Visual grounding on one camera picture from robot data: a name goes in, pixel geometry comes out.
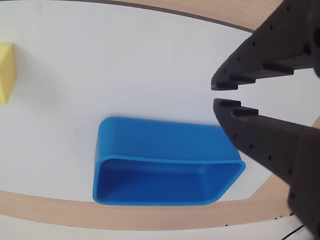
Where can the white mat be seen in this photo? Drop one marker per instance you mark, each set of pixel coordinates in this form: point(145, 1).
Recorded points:
point(125, 75)

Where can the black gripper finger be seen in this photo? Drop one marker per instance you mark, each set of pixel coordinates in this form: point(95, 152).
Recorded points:
point(280, 145)
point(275, 45)

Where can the blue rectangular bin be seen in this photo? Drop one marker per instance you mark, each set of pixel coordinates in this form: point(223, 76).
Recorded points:
point(160, 180)

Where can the yellow cube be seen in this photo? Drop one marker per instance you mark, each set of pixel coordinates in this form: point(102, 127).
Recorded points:
point(7, 72)

